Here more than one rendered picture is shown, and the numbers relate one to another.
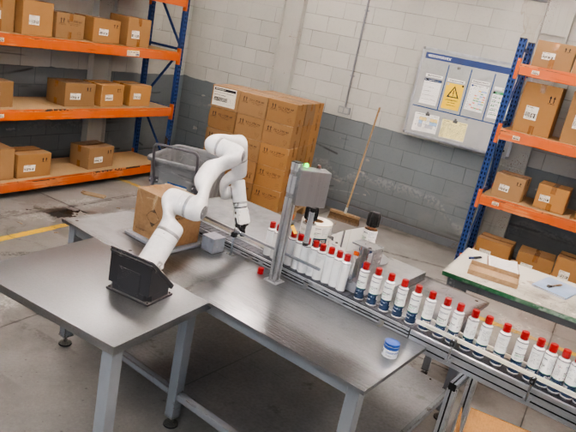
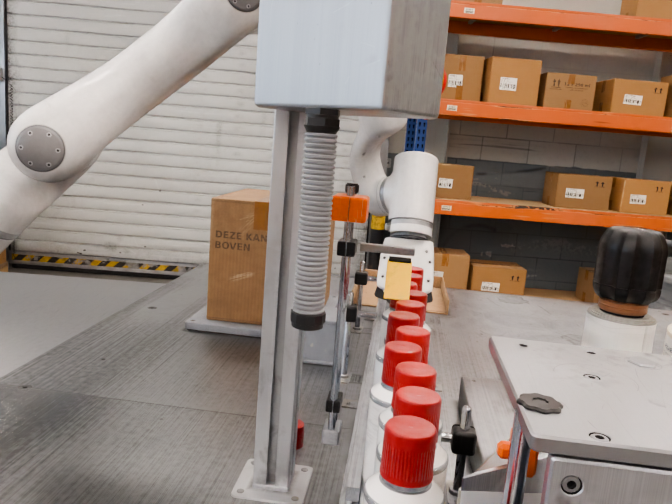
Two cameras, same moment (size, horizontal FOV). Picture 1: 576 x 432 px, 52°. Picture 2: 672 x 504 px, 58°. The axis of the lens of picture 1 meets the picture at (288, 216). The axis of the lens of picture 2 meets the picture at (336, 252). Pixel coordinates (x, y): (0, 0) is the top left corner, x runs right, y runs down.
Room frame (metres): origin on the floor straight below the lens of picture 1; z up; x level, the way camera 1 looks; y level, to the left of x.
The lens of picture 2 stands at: (2.71, -0.63, 1.26)
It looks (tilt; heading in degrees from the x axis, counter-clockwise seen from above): 10 degrees down; 62
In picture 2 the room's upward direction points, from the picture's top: 5 degrees clockwise
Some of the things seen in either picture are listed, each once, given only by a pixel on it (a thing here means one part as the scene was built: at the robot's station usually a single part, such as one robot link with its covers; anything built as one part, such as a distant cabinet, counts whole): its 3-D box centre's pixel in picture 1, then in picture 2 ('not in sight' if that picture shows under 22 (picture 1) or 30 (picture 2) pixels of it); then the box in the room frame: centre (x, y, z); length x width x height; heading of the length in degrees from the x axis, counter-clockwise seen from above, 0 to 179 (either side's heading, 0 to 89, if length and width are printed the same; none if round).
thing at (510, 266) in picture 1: (496, 262); not in sight; (4.21, -1.58, 0.81); 0.38 x 0.36 x 0.02; 63
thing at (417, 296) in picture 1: (414, 304); not in sight; (2.70, -0.69, 0.98); 0.05 x 0.05 x 0.20
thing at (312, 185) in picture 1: (309, 186); (353, 14); (3.01, -0.08, 1.38); 0.17 x 0.10 x 0.19; 111
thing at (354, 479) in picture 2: (245, 235); (380, 321); (3.28, 0.22, 0.95); 1.07 x 0.01 x 0.01; 56
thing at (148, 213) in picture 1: (168, 214); (276, 252); (3.27, 0.68, 0.99); 0.30 x 0.24 x 0.27; 57
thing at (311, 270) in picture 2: (309, 226); (314, 221); (2.97, -0.12, 1.18); 0.04 x 0.04 x 0.21
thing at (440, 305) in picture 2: not in sight; (400, 289); (3.70, 0.78, 0.85); 0.30 x 0.26 x 0.04; 56
